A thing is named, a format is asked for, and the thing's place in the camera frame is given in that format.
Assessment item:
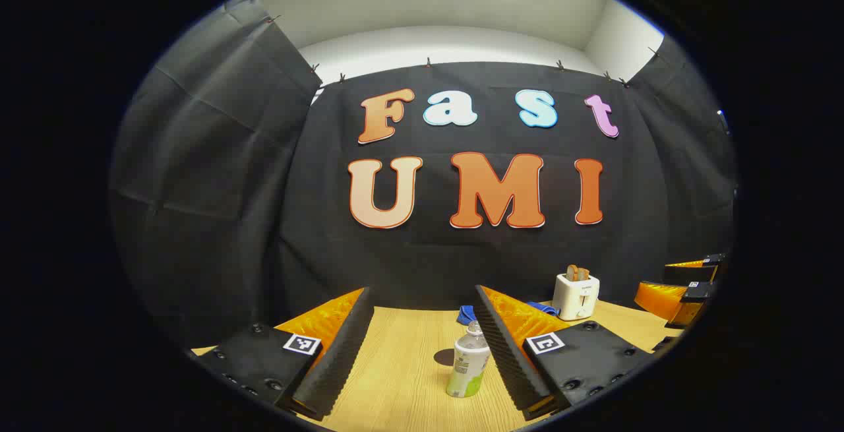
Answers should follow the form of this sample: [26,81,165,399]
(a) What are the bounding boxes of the white toaster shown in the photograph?
[552,272,601,322]

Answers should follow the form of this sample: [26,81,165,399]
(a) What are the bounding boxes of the black backdrop cloth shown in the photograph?
[109,0,738,354]

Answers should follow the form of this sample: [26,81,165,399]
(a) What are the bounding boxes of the blue folded towel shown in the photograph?
[457,301,561,326]

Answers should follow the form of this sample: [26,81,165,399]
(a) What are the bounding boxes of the white green label water bottle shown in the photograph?
[446,320,492,398]

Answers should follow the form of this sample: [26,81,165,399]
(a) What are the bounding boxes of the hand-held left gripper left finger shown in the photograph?
[191,286,377,421]

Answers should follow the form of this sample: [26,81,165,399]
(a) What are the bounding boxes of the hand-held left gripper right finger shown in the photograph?
[473,284,655,421]

